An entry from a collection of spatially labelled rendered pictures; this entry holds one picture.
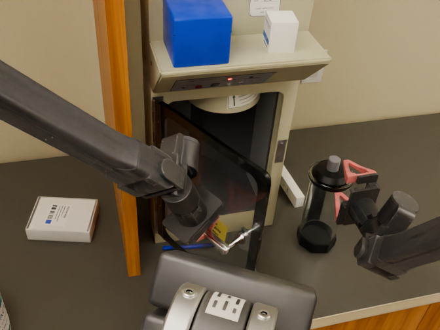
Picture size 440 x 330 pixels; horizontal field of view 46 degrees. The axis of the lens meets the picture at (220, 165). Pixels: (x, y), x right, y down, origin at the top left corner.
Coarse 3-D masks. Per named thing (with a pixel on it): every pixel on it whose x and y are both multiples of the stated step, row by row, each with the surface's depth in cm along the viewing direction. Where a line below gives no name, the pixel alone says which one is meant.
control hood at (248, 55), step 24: (240, 48) 95; (264, 48) 96; (312, 48) 97; (168, 72) 88; (192, 72) 89; (216, 72) 90; (240, 72) 93; (264, 72) 95; (288, 72) 98; (312, 72) 101
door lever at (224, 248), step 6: (204, 234) 101; (210, 234) 100; (240, 234) 100; (210, 240) 100; (216, 240) 99; (222, 240) 99; (234, 240) 100; (240, 240) 100; (216, 246) 99; (222, 246) 98; (228, 246) 98; (222, 252) 98; (228, 252) 99
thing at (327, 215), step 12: (312, 192) 124; (324, 192) 121; (312, 204) 125; (324, 204) 123; (312, 216) 127; (324, 216) 125; (300, 228) 134; (312, 228) 129; (324, 228) 128; (336, 228) 130; (312, 240) 131; (324, 240) 130
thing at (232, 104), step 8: (224, 96) 112; (232, 96) 112; (240, 96) 113; (248, 96) 114; (256, 96) 116; (200, 104) 113; (208, 104) 113; (216, 104) 112; (224, 104) 112; (232, 104) 112; (240, 104) 113; (248, 104) 114; (216, 112) 113; (224, 112) 113; (232, 112) 113
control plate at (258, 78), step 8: (272, 72) 96; (184, 80) 92; (192, 80) 93; (200, 80) 94; (208, 80) 95; (216, 80) 96; (224, 80) 97; (232, 80) 98; (240, 80) 99; (248, 80) 100; (256, 80) 101; (264, 80) 102; (176, 88) 98; (184, 88) 99; (192, 88) 100
